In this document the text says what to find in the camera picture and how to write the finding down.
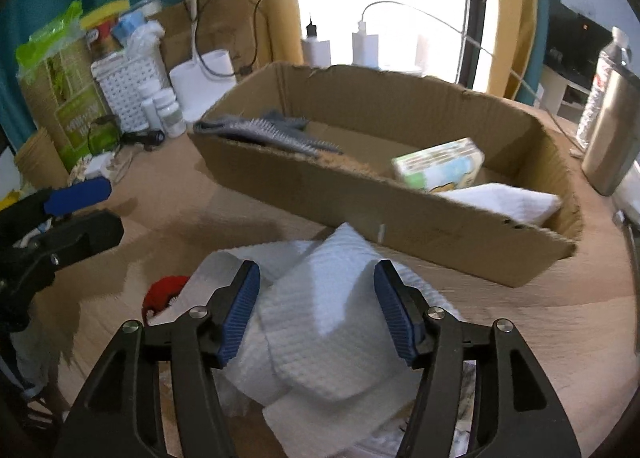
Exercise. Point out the green bagged paper cup sleeve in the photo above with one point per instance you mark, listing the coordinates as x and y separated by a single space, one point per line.
65 88

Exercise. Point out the narrow yellow curtain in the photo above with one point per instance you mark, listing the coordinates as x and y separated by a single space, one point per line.
512 13

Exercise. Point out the black monitor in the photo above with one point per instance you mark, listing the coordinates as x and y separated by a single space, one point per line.
575 33

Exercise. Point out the grey dotted gloves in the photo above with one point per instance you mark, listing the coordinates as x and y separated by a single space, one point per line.
280 131

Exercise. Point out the white cabinet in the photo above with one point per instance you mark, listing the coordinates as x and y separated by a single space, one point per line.
562 93

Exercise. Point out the white tissue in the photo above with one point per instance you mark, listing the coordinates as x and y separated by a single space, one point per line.
510 203

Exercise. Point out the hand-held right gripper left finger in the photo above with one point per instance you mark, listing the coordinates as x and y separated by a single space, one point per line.
240 318

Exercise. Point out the clear plastic water bottle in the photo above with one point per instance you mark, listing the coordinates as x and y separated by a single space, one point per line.
597 88

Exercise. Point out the blue and white plastic bag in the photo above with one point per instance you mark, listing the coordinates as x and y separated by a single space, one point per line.
137 31

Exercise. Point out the red mushroom plush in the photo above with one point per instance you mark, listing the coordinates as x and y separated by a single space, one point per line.
162 290

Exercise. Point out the stack of paper cups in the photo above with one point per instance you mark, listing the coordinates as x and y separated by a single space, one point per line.
40 158

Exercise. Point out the white charger with black plug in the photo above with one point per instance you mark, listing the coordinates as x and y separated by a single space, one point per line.
316 51

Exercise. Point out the white desk lamp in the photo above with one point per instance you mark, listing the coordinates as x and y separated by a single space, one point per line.
200 88

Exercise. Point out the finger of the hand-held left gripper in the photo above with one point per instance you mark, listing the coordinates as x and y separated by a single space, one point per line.
85 233
80 195

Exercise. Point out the black door frame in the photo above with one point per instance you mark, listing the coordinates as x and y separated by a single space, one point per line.
475 13

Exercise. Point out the white perforated basket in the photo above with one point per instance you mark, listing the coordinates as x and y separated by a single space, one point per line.
130 93

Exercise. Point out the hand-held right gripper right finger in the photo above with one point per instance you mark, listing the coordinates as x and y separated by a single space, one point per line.
395 318

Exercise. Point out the steel tumbler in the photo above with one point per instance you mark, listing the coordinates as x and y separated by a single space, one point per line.
610 138

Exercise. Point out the small black device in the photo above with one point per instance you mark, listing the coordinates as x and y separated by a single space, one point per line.
145 138

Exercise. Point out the white power strip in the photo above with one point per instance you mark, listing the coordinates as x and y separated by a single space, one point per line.
402 71

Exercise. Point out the jar with yellow lid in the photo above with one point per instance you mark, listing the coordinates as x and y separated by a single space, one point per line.
105 33

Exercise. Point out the green tissue pack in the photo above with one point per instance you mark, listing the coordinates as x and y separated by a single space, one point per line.
440 166

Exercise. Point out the white paper towel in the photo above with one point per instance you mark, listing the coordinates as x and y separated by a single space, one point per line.
320 318

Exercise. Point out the closed brown cardboard box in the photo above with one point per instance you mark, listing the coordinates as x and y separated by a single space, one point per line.
225 28

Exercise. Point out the tall white medicine bottle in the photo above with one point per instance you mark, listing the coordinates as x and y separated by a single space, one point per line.
149 106

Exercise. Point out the short white medicine bottle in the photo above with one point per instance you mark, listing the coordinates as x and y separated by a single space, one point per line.
170 116

